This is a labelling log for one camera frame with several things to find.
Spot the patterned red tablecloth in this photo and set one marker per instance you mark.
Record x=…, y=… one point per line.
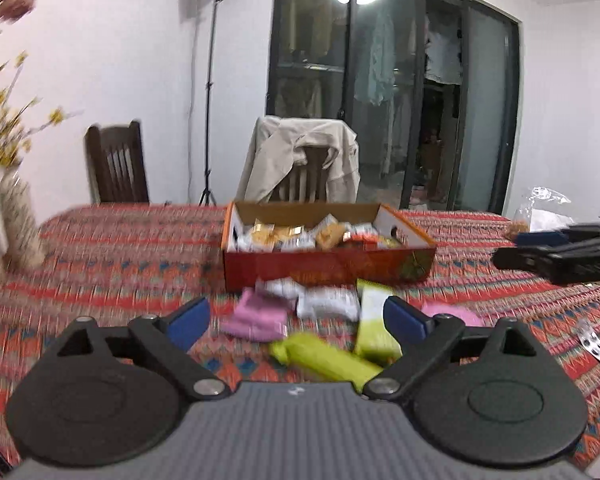
x=115, y=263

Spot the black light stand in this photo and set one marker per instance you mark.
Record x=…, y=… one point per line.
x=207, y=198

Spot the small pink packet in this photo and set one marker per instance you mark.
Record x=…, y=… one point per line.
x=438, y=308

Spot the orange cardboard box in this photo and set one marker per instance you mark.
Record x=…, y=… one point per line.
x=409, y=260

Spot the yellow flower branches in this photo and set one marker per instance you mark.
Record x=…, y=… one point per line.
x=15, y=136

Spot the pink snack packet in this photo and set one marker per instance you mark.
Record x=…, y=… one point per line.
x=259, y=317

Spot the clear bag with purple pack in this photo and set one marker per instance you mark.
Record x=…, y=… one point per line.
x=540, y=209

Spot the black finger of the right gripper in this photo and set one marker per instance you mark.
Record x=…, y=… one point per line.
x=563, y=257

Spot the green snack packet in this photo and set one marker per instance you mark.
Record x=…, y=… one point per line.
x=373, y=342
x=318, y=358

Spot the white grey snack packet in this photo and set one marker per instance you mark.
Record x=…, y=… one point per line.
x=328, y=302

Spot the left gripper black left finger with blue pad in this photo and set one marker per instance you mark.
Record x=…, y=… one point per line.
x=163, y=344

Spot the dark glass sliding door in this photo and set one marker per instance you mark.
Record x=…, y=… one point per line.
x=430, y=87

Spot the chair with beige jacket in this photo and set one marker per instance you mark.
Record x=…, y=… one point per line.
x=278, y=145

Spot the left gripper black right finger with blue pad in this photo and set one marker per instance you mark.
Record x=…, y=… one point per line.
x=426, y=344

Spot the floral ceramic vase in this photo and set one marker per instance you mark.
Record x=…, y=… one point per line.
x=24, y=245

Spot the dark wooden chair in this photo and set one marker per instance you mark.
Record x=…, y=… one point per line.
x=116, y=159

